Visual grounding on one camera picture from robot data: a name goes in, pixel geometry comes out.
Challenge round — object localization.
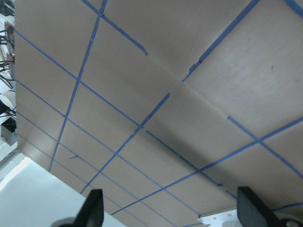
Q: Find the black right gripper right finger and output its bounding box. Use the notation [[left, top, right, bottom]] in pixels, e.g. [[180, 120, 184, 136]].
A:
[[237, 186, 303, 227]]

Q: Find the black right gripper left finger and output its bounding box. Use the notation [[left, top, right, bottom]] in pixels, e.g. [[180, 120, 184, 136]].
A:
[[53, 189, 104, 227]]

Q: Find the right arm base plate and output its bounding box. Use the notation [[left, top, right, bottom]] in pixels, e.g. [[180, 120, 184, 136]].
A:
[[197, 207, 242, 227]]

